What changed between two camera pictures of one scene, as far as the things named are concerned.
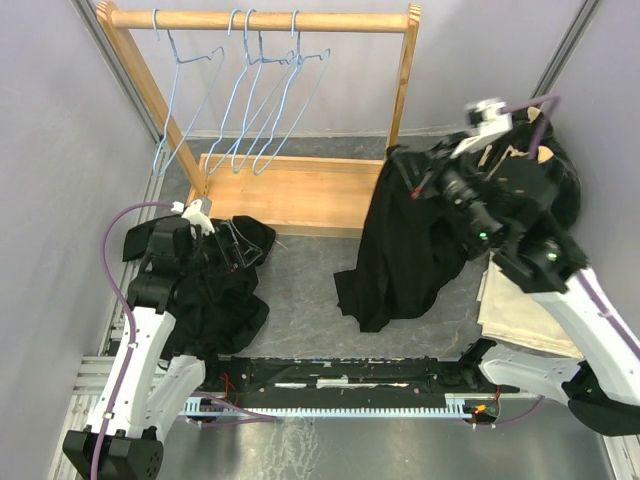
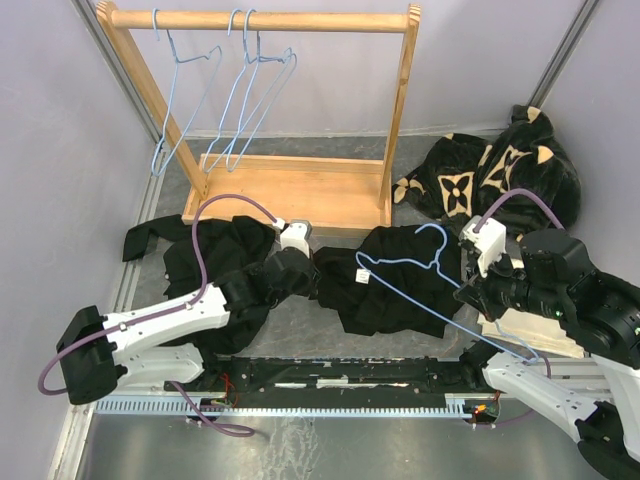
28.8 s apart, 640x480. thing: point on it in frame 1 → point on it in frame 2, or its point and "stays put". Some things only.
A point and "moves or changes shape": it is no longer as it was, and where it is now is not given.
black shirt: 217,311 stays put
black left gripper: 240,252 → 306,287
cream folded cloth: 512,316 stays put
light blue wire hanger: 298,58 → 436,265
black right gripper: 434,161 → 477,293
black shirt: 408,255 moves or changes shape
